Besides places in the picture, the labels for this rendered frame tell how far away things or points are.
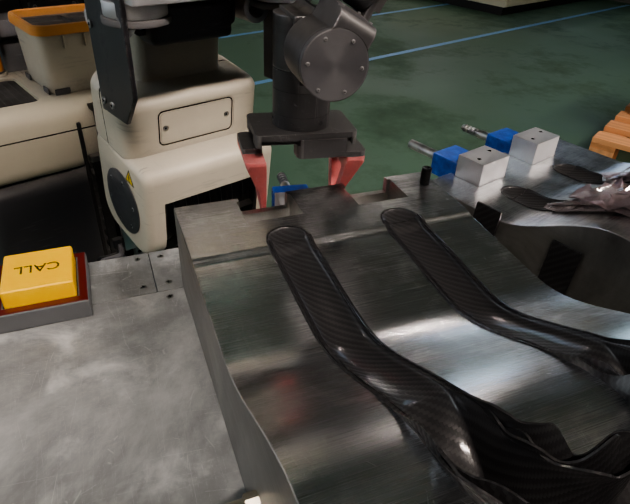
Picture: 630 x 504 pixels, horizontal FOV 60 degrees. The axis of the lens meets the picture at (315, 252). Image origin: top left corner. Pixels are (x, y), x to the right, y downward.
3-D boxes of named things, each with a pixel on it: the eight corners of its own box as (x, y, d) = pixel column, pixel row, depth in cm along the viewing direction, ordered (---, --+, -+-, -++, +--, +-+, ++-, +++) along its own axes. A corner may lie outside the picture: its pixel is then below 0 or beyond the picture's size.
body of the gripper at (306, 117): (356, 149, 55) (363, 74, 51) (256, 154, 53) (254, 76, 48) (338, 125, 60) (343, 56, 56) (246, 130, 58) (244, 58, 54)
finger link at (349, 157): (359, 219, 59) (368, 137, 54) (295, 224, 58) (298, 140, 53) (342, 190, 65) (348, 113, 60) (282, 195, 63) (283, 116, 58)
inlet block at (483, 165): (394, 166, 73) (400, 128, 70) (420, 157, 76) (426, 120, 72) (474, 207, 65) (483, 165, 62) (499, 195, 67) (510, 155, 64)
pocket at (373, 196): (337, 214, 57) (339, 183, 55) (382, 207, 59) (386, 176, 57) (355, 237, 53) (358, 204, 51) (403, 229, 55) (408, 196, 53)
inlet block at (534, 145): (447, 148, 79) (454, 112, 76) (469, 140, 81) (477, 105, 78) (526, 183, 70) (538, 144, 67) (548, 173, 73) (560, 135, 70)
